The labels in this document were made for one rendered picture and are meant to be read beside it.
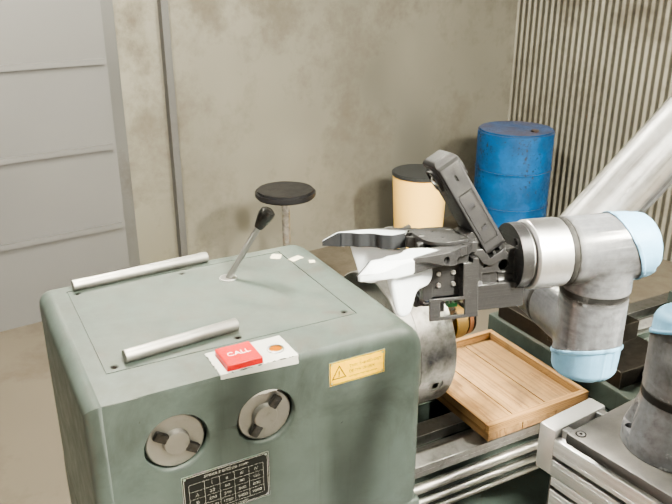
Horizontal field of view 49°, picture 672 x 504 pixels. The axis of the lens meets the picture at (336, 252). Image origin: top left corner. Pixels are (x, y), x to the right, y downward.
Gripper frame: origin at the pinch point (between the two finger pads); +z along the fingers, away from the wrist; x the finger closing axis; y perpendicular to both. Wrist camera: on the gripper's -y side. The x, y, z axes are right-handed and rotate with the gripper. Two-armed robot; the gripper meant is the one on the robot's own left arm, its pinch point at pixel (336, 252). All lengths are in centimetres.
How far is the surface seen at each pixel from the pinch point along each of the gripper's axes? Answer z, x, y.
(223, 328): 9, 50, 24
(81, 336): 32, 56, 25
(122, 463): 26, 35, 39
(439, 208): -154, 371, 72
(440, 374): -36, 63, 44
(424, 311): -33, 65, 31
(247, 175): -33, 387, 45
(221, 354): 10, 42, 26
